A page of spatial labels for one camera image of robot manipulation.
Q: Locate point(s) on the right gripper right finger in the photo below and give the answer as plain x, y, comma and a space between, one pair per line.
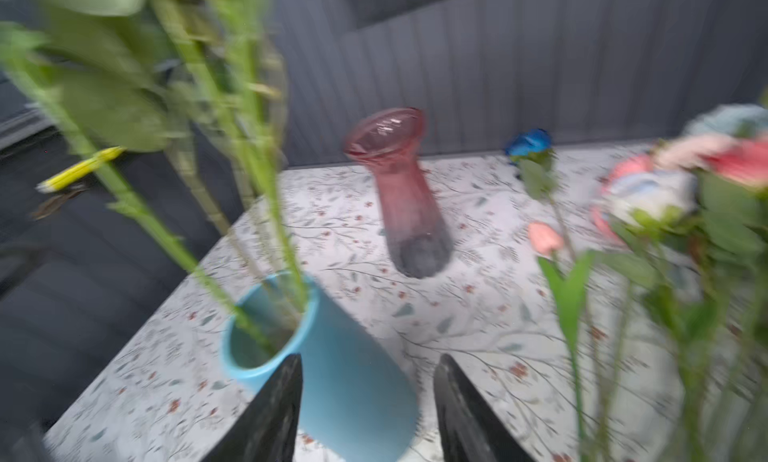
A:
469, 429

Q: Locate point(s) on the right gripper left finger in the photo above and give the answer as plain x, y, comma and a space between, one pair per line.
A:
267, 429

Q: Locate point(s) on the teal ceramic vase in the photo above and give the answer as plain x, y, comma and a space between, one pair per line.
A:
356, 400

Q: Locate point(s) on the pink glass vase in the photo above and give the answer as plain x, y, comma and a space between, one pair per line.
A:
417, 237

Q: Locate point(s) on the cream white rose stem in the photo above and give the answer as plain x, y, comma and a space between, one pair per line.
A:
97, 110

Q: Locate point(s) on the pink tulip stem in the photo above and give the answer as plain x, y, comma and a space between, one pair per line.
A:
569, 292

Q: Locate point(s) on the bunch of artificial flowers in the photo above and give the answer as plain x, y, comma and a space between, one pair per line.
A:
689, 217

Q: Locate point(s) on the floral table mat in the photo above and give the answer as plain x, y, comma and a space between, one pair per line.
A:
168, 396

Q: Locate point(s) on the yellow pen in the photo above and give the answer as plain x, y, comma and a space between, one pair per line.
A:
78, 171

